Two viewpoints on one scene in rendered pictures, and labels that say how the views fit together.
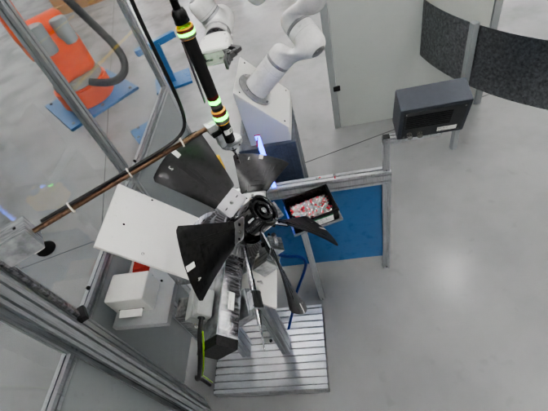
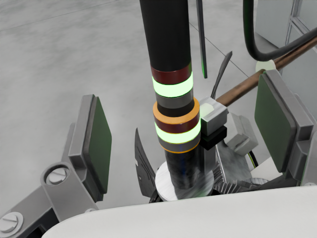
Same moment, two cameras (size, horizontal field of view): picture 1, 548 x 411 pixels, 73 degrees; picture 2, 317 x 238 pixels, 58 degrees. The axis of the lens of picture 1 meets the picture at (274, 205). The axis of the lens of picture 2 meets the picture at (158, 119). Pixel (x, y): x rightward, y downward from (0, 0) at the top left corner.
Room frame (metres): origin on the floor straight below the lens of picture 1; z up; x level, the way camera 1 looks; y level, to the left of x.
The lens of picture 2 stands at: (1.13, 0.00, 1.75)
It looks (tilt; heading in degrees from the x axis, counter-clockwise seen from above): 43 degrees down; 169
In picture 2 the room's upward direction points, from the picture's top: 10 degrees counter-clockwise
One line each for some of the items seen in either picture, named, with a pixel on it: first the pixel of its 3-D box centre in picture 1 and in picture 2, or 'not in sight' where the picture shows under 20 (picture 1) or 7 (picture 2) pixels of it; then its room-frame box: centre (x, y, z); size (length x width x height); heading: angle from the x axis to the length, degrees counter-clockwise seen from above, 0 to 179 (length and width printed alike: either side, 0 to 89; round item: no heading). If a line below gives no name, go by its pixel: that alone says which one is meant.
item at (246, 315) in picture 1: (241, 308); not in sight; (0.62, 0.22, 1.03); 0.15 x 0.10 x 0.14; 75
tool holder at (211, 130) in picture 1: (223, 132); (188, 153); (0.94, 0.07, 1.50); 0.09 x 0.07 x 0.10; 110
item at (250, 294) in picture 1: (254, 300); not in sight; (0.61, 0.16, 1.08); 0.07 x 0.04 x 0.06; 175
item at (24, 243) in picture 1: (14, 242); not in sight; (0.73, 0.65, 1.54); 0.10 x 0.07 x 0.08; 110
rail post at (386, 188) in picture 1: (386, 228); not in sight; (1.15, -0.55, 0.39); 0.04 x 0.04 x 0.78; 75
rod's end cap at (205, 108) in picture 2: not in sight; (204, 115); (0.93, 0.09, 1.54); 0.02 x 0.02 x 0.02; 20
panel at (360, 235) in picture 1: (307, 232); not in sight; (1.26, -0.13, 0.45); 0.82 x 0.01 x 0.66; 75
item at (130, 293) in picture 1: (132, 295); not in sight; (0.91, 0.67, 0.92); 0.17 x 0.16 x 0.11; 75
